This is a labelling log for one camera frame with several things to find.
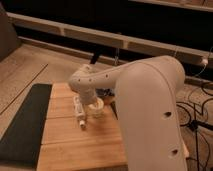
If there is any white ceramic cup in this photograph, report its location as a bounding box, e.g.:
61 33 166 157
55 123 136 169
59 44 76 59
88 98 104 118

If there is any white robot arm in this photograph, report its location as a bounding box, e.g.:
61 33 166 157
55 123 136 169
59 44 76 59
69 56 187 171

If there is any dark blue ceramic bowl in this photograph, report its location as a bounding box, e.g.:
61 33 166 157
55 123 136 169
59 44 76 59
96 89 114 97

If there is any wooden table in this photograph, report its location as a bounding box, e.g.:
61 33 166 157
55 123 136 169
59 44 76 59
36 83 128 171

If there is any black floor mat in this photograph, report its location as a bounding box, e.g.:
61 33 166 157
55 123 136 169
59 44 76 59
0 84 52 167

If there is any black tripod stand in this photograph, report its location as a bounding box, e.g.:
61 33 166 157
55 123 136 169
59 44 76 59
176 81 213 171

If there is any white wall shelf rail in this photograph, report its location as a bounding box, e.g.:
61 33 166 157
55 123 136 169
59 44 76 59
7 12 213 68

